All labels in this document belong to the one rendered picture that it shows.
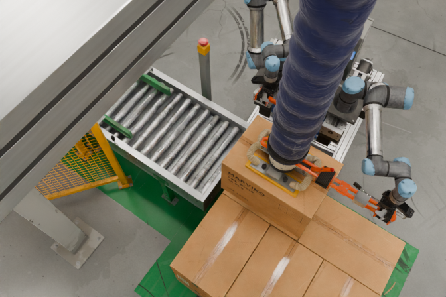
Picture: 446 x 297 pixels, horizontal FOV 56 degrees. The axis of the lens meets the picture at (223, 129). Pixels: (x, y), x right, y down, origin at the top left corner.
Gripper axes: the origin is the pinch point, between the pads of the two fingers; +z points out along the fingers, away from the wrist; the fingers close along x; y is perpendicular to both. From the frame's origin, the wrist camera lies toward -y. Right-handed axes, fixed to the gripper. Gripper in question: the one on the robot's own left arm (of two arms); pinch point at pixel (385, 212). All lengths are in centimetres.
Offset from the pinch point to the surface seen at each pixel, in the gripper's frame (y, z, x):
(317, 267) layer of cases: 11, 66, 27
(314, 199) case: 33.9, 13.1, 9.4
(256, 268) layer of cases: 42, 66, 50
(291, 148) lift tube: 56, -26, 9
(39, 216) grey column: 166, 37, 104
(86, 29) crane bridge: 57, -185, 88
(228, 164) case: 85, 13, 19
